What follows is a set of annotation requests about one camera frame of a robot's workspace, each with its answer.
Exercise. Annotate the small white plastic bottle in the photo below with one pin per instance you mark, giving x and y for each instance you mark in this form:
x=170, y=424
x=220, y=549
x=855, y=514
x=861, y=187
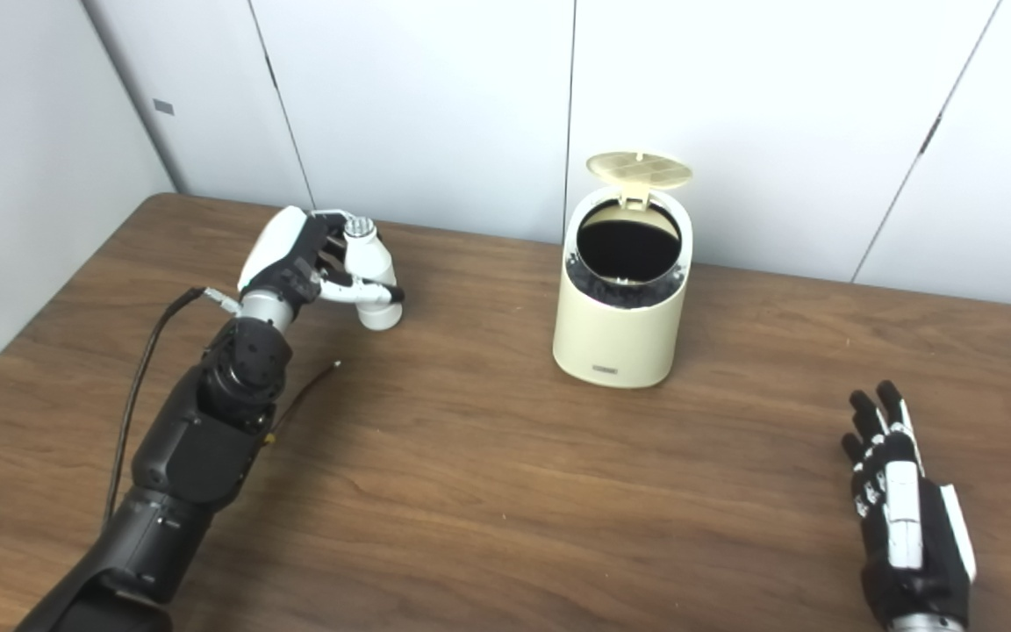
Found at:
x=372, y=259

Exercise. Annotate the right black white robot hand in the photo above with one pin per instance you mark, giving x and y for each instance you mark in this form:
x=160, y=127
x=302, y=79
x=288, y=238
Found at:
x=905, y=509

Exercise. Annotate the round cream bin lid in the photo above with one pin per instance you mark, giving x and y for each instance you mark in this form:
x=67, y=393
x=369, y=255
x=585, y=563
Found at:
x=639, y=169

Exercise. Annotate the cream-colored bin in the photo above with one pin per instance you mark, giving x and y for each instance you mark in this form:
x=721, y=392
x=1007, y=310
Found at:
x=620, y=342

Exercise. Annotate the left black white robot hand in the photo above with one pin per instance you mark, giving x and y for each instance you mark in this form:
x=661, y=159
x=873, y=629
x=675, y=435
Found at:
x=276, y=250

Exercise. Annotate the small grey wall label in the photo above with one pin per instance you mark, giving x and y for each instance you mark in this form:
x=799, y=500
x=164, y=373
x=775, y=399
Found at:
x=163, y=107

